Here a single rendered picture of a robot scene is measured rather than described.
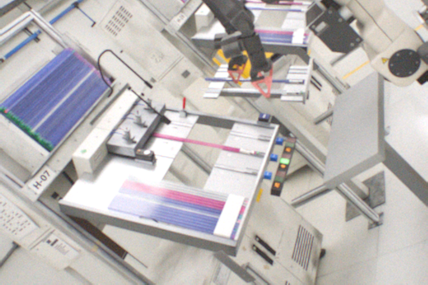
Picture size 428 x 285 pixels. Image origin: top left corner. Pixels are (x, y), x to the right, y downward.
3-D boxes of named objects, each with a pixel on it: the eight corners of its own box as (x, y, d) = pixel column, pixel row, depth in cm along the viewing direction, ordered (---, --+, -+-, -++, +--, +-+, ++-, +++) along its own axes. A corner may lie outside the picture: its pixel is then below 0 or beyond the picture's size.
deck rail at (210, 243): (237, 252, 167) (237, 242, 163) (235, 257, 165) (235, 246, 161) (64, 209, 186) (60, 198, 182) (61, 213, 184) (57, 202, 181)
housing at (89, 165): (144, 116, 234) (141, 92, 225) (95, 184, 198) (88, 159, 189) (130, 113, 236) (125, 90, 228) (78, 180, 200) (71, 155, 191)
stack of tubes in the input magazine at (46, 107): (113, 82, 225) (69, 43, 219) (52, 149, 187) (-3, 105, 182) (101, 95, 233) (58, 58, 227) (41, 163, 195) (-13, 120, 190)
